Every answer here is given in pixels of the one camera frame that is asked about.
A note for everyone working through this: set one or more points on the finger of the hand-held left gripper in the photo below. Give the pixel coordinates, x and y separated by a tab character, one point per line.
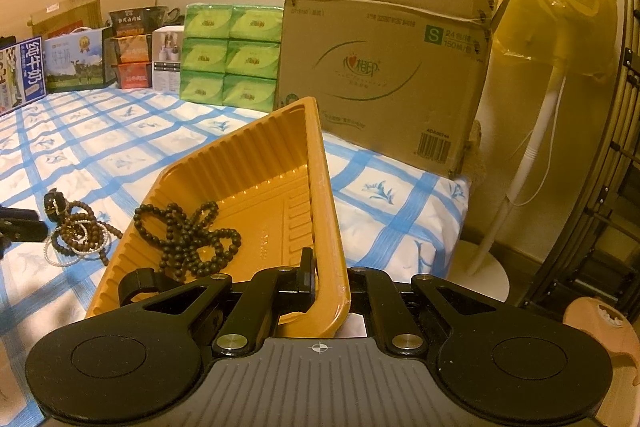
25	227

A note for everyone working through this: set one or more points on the red noodle box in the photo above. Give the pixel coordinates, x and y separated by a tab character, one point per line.
132	77

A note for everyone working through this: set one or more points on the yellow plastic bag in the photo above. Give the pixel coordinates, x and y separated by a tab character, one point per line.
550	17

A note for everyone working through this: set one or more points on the white product box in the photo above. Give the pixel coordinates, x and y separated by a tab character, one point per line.
167	57

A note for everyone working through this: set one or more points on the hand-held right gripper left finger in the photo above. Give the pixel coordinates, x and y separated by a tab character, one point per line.
306	277

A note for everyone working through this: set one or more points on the brown cardboard box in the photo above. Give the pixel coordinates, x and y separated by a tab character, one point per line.
65	12

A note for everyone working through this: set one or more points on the large cardboard box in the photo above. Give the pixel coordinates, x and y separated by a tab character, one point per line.
375	107

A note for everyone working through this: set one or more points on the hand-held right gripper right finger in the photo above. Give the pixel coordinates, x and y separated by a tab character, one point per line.
362	282

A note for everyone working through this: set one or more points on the blue checked bedsheet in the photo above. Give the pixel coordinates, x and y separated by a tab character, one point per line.
390	227

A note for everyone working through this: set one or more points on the fan under yellow bag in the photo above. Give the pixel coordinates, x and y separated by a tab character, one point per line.
615	107

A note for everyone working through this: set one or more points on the milk carton with cows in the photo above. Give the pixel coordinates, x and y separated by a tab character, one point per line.
75	62

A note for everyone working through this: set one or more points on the blue milk carton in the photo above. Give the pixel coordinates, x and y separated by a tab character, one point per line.
30	72

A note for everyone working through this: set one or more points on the yellow plastic tray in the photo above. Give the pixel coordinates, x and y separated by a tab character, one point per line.
250	207

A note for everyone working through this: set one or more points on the stack of green tissue packs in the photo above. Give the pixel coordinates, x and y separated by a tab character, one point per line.
230	57

